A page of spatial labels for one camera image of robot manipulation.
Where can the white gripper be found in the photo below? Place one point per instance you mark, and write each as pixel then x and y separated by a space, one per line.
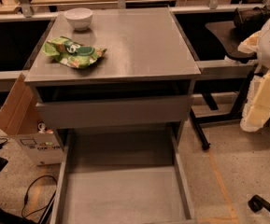
pixel 257 109

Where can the green rice chip bag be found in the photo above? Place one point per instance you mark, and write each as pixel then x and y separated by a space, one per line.
pixel 72 54

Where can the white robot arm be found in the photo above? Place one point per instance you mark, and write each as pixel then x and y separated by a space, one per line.
pixel 263 56

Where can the dark bag on table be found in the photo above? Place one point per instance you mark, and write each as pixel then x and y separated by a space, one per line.
pixel 251 20

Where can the grey top drawer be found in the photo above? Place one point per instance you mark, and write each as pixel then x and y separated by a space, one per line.
pixel 116 112

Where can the grey drawer cabinet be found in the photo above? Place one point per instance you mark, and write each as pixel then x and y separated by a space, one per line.
pixel 146 57

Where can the open grey middle drawer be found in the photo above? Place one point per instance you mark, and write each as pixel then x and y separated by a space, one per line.
pixel 122 178

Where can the white ceramic bowl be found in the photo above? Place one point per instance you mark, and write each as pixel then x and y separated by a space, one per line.
pixel 79 18

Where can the open cardboard box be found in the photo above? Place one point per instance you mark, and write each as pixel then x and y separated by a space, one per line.
pixel 19 119

